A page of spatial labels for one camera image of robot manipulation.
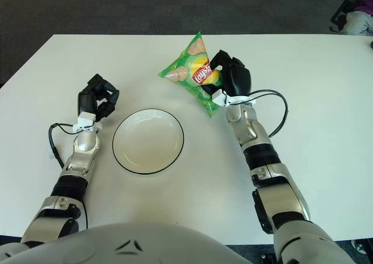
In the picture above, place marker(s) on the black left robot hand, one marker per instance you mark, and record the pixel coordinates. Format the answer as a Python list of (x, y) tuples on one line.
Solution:
[(86, 100)]

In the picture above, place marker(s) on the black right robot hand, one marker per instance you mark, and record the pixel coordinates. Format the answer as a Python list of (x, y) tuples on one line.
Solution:
[(239, 80)]

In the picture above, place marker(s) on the green chips bag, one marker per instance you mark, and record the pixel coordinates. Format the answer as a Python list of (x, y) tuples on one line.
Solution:
[(186, 71)]

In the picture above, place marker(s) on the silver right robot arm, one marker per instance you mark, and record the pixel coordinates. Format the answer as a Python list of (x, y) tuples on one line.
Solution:
[(250, 130)]

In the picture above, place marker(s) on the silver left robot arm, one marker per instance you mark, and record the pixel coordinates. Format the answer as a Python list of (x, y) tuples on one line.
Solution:
[(86, 143)]

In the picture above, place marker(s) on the white plate black rim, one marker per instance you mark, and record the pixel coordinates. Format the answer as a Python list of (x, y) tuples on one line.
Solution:
[(148, 147)]

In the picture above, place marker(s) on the white left wrist connector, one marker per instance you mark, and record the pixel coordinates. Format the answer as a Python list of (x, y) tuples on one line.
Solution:
[(86, 118)]

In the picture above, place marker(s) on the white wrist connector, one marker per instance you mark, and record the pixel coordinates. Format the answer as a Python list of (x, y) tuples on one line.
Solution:
[(220, 96), (86, 118)]

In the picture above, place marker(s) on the white right wrist connector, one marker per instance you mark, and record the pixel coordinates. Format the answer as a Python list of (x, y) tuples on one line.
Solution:
[(220, 96)]

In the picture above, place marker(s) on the black office chair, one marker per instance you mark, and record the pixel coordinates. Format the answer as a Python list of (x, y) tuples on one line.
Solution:
[(338, 16)]

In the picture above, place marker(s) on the seated person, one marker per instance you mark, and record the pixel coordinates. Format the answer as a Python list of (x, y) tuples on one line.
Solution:
[(358, 23)]

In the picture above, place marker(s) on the grey robot torso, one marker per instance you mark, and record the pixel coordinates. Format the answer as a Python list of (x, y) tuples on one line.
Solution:
[(116, 243)]

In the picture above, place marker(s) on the grey caster wheel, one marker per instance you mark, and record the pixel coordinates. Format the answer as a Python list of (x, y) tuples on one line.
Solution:
[(358, 246)]

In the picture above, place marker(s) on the black base frame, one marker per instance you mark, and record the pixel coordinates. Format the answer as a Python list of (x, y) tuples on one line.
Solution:
[(266, 259)]

